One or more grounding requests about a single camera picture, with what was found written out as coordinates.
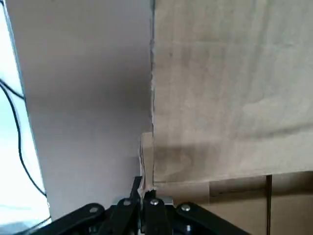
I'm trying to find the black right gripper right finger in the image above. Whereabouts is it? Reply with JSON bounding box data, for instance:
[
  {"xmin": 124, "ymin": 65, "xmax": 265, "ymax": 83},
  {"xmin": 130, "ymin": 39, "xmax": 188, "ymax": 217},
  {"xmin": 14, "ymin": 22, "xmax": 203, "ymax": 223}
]
[{"xmin": 143, "ymin": 189, "xmax": 248, "ymax": 235}]

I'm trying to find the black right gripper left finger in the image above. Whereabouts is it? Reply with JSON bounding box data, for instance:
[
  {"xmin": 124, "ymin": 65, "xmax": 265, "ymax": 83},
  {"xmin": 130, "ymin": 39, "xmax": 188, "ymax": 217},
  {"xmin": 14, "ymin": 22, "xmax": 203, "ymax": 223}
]
[{"xmin": 22, "ymin": 175, "xmax": 143, "ymax": 235}]

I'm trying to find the brown cardboard box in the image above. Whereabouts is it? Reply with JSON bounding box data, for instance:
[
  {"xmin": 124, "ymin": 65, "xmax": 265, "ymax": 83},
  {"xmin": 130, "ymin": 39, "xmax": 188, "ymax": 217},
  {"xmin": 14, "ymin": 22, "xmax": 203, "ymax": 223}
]
[{"xmin": 138, "ymin": 0, "xmax": 313, "ymax": 235}]

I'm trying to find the black cable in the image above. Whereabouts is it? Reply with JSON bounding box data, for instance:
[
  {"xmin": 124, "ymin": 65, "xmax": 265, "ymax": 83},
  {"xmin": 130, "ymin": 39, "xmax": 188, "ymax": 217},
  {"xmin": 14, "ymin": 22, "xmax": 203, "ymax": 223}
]
[{"xmin": 0, "ymin": 77, "xmax": 47, "ymax": 197}]

